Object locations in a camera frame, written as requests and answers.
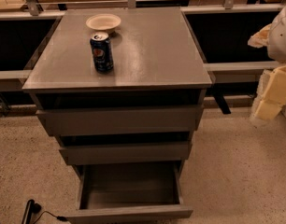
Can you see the grey open bottom drawer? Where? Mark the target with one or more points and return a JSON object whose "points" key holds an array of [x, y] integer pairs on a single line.
{"points": [[129, 192]]}

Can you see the white paper bowl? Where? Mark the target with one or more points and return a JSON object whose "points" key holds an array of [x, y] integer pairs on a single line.
{"points": [[104, 22]]}

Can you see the grey drawer cabinet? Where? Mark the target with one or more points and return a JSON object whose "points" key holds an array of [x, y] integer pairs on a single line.
{"points": [[156, 63]]}

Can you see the grey top drawer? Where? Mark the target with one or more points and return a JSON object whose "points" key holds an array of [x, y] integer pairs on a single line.
{"points": [[123, 120]]}

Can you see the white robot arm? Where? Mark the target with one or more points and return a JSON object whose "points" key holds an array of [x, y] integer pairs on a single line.
{"points": [[276, 48]]}

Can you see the metal shelf frame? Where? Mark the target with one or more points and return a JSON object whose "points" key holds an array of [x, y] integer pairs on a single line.
{"points": [[16, 63]]}

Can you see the grey middle drawer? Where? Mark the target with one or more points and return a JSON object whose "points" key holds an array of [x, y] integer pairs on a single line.
{"points": [[126, 153]]}

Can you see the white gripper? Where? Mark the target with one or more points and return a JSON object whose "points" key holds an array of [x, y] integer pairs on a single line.
{"points": [[281, 37]]}

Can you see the blue pepsi can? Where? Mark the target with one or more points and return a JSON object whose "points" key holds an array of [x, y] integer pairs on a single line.
{"points": [[101, 51]]}

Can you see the black device on floor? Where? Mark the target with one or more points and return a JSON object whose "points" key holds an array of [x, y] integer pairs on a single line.
{"points": [[31, 208]]}

